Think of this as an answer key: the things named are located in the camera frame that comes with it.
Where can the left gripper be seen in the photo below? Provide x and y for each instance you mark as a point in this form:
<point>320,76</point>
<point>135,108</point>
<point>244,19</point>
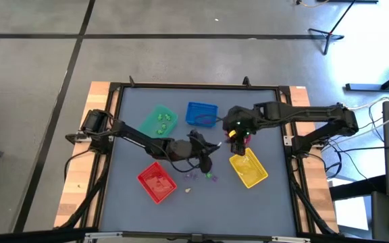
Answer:
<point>186,148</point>

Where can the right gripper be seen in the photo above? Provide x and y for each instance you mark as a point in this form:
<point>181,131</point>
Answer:
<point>241,135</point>

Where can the blue plastic basket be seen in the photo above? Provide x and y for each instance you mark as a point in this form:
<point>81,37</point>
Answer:
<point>194,109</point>

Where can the cream toy skull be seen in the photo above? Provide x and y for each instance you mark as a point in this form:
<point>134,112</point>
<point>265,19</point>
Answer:
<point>187,190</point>

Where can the red plastic basket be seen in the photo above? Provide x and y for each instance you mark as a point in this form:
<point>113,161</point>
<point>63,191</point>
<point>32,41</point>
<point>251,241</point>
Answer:
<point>157,184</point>

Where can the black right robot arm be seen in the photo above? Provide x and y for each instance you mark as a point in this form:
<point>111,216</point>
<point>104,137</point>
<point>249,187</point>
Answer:
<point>302,110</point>

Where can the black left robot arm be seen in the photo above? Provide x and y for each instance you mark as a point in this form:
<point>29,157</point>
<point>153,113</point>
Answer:
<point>137,136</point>

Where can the pink plastic bowl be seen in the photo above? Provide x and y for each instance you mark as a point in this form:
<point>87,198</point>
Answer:
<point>229,139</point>

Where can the yellow plastic basket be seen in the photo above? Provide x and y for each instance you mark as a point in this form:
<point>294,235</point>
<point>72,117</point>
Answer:
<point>253,172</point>

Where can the purple toy spider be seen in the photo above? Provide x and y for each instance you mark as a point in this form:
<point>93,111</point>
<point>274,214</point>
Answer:
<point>214,179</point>

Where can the teal plastic basket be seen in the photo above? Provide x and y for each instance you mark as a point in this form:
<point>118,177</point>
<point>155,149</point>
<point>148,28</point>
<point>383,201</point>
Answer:
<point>150,125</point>

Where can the grey table mat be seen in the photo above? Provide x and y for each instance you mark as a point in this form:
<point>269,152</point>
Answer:
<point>214,209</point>

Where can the black desk crossbar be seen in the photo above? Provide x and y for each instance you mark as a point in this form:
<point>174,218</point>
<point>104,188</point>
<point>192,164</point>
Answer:
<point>356,189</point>

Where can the black desk leg base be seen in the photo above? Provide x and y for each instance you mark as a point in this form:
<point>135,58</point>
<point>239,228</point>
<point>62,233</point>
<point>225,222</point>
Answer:
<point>363,87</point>

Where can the black tripod stand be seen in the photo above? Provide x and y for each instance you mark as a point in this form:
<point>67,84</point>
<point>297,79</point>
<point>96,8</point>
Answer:
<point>329,34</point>

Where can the black table frame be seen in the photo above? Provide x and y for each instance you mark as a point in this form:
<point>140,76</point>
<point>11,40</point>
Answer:
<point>198,85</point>

